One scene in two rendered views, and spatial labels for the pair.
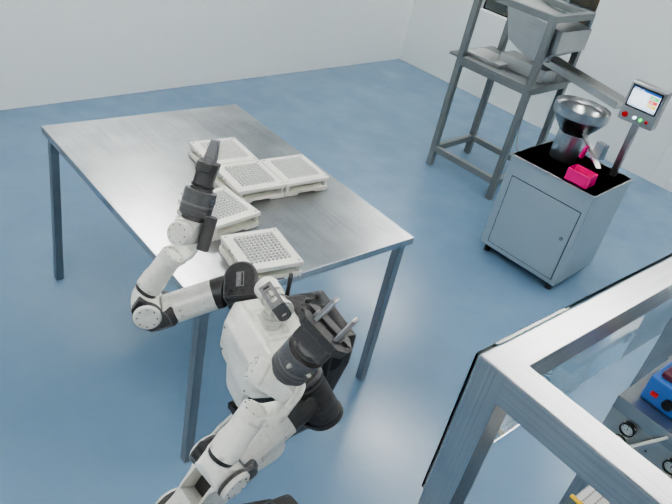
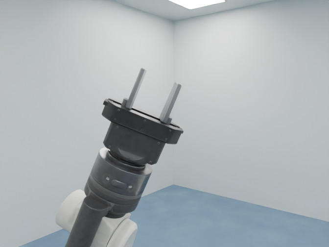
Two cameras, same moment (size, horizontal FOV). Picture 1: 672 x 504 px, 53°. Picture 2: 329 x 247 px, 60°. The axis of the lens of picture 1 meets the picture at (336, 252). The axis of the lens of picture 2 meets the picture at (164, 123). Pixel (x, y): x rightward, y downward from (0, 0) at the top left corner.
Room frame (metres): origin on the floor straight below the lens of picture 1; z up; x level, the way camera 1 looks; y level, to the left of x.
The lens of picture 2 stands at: (1.61, -0.05, 1.61)
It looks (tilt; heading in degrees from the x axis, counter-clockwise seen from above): 6 degrees down; 90
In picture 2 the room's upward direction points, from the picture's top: straight up
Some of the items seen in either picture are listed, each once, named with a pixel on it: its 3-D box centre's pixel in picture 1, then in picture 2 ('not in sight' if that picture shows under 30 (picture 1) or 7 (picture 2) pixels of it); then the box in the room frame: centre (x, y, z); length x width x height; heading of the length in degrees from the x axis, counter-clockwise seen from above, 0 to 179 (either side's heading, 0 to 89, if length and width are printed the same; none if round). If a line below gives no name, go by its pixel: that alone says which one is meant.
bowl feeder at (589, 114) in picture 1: (581, 136); not in sight; (4.31, -1.40, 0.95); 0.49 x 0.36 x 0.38; 51
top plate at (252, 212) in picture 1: (219, 207); not in sight; (2.39, 0.52, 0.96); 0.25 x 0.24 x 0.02; 143
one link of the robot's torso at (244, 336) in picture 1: (283, 356); not in sight; (1.38, 0.07, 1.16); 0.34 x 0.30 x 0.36; 35
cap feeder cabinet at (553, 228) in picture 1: (551, 214); not in sight; (4.24, -1.40, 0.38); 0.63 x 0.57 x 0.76; 51
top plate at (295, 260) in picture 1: (261, 250); not in sight; (2.15, 0.28, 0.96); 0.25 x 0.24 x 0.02; 128
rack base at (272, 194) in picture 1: (247, 185); not in sight; (2.71, 0.46, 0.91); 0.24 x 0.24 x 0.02; 43
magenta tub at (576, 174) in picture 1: (580, 176); not in sight; (3.99, -1.39, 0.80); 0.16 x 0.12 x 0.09; 51
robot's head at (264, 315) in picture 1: (273, 302); not in sight; (1.35, 0.13, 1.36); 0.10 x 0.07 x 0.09; 35
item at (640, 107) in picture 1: (630, 133); not in sight; (4.22, -1.65, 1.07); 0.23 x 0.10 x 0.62; 51
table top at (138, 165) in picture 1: (221, 183); not in sight; (2.74, 0.59, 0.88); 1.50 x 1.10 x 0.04; 47
